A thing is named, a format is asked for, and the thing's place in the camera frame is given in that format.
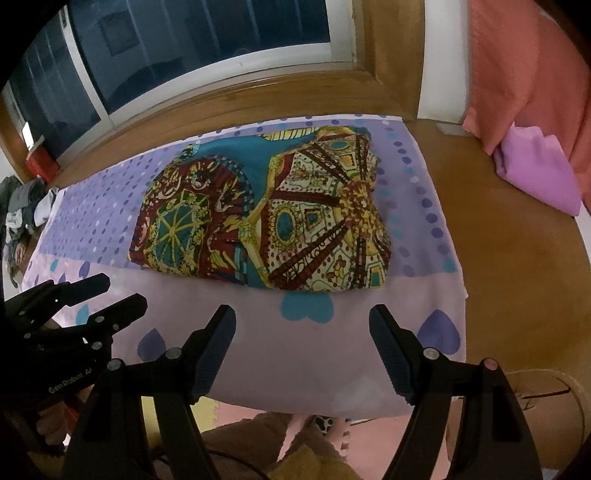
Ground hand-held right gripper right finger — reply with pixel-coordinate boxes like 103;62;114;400
368;305;543;480

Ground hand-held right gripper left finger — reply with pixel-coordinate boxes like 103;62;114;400
65;305;237;480

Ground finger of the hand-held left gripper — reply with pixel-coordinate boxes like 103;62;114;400
28;295;148;354
7;273;112;326

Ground blue patterned scarf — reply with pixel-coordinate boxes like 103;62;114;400
128;126;393;294

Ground stack of dark folded clothes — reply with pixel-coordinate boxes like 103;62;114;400
0;175;51;250

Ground person's left hand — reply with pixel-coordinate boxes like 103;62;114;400
34;385;93;446

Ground purple dotted mat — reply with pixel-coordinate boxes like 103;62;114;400
21;114;469;414

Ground foam puzzle floor mat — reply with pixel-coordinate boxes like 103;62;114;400
139;394;416;462

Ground patterned slipper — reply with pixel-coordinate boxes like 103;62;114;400
311;414;340;437

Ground person's leg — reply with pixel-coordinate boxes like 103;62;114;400
198;411;352;480

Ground red cardboard box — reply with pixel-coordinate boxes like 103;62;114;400
23;136;61;182

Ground person's mustard yellow sweater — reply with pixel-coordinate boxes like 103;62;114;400
259;445;365;480

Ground rounded wooden cabinet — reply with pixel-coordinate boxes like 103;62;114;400
443;212;591;480

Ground pink folded cloth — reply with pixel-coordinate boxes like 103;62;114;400
492;122;583;217

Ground large glass window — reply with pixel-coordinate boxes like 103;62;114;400
2;0;358;153

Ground wooden window casing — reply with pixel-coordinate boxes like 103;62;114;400
0;0;428;185

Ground red and cream floral curtain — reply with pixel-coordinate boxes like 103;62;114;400
462;0;591;210

